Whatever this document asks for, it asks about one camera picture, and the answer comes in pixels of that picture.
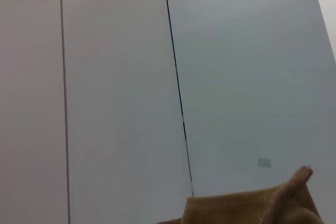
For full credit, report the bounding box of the khaki canvas food bag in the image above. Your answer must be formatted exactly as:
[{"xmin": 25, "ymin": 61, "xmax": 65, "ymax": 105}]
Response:
[{"xmin": 157, "ymin": 165, "xmax": 327, "ymax": 224}]

